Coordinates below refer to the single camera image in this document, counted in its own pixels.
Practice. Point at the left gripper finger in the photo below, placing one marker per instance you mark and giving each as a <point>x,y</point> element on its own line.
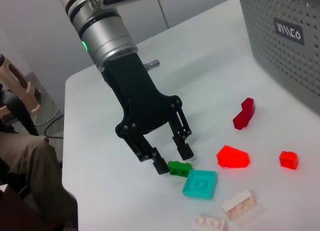
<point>147,151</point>
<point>182,138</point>

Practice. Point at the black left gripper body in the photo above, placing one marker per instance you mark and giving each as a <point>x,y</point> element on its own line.
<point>140,101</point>

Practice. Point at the green brick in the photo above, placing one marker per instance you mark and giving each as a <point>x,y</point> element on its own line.
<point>178,169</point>

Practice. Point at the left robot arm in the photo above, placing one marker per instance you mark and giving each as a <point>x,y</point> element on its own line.
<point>107,41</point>

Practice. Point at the grey perforated plastic storage bin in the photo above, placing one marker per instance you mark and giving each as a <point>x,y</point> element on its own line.
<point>280,66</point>

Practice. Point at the left wrist metal plug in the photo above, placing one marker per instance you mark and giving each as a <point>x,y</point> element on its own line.
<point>152,64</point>

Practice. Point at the teal square brick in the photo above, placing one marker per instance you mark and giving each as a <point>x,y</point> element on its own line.
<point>200,184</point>

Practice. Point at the red sloped brick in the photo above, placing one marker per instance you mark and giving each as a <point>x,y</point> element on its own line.
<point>232,157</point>

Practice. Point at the dark red curved brick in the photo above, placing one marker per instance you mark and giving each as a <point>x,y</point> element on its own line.
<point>245,113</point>

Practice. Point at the white tall brick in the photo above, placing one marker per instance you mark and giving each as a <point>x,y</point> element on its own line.
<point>238,206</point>

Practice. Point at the white flat two-stud brick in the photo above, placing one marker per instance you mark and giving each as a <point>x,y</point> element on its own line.
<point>210,223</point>

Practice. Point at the clear transparent brick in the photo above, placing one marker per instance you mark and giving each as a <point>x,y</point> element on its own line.
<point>258,213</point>

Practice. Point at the small red brick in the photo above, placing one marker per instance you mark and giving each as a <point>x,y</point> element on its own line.
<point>288,161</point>

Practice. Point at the black chair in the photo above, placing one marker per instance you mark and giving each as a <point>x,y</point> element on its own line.
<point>22,111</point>

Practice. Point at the beige wooden stand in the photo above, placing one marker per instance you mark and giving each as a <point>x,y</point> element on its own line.
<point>17,78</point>

